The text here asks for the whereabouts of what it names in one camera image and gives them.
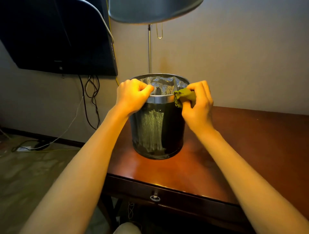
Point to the person's right hand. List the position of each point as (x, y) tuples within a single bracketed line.
[(200, 115)]

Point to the white trousers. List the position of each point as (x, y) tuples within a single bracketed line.
[(126, 228)]

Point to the person's left hand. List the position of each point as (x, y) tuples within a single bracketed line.
[(131, 96)]

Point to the green cleaning cloth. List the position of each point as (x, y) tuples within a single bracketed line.
[(184, 95)]

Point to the white power strip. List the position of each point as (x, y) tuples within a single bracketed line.
[(23, 149)]

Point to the person's left forearm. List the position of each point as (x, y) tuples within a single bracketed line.
[(77, 178)]

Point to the black television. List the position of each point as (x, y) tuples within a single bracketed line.
[(48, 36)]

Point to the clear plastic bin liner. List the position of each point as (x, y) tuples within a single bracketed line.
[(166, 84)]

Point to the grey shade metal lamp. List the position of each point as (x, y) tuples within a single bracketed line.
[(149, 10)]

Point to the black metal trash bin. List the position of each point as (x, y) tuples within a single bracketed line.
[(173, 130)]

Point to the brown wooden table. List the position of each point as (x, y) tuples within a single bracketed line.
[(260, 149)]

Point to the person's right forearm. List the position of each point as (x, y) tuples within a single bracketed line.
[(253, 183)]

